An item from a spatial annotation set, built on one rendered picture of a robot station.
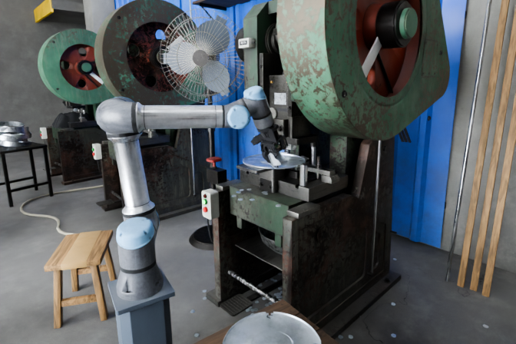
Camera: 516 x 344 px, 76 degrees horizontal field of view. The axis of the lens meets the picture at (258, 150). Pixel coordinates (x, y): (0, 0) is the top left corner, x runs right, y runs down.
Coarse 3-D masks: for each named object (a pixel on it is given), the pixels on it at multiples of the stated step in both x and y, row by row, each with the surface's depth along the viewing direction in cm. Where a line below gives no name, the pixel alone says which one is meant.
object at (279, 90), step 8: (272, 80) 152; (280, 80) 148; (272, 88) 153; (280, 88) 149; (272, 96) 154; (280, 96) 150; (272, 104) 154; (280, 104) 151; (272, 112) 154; (280, 112) 151; (280, 120) 148; (288, 120) 148; (296, 120) 149; (304, 120) 152; (280, 128) 147; (288, 128) 149; (296, 128) 149; (304, 128) 153; (288, 136) 150; (296, 136) 150; (304, 136) 154
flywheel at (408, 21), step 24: (360, 0) 113; (384, 0) 124; (408, 0) 136; (360, 24) 115; (384, 24) 111; (408, 24) 111; (360, 48) 118; (384, 48) 122; (408, 48) 141; (408, 72) 140; (384, 96) 134
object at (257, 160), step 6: (252, 156) 163; (258, 156) 163; (288, 156) 163; (294, 156) 162; (246, 162) 151; (252, 162) 151; (258, 162) 151; (264, 162) 149; (282, 162) 148; (288, 162) 150; (294, 162) 150; (300, 162) 150; (264, 168) 140; (270, 168) 139; (282, 168) 139
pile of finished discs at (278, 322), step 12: (264, 312) 110; (276, 312) 110; (240, 324) 105; (252, 324) 105; (264, 324) 105; (276, 324) 105; (288, 324) 105; (300, 324) 105; (228, 336) 100; (240, 336) 100; (252, 336) 100; (264, 336) 99; (276, 336) 99; (288, 336) 99; (300, 336) 100; (312, 336) 99
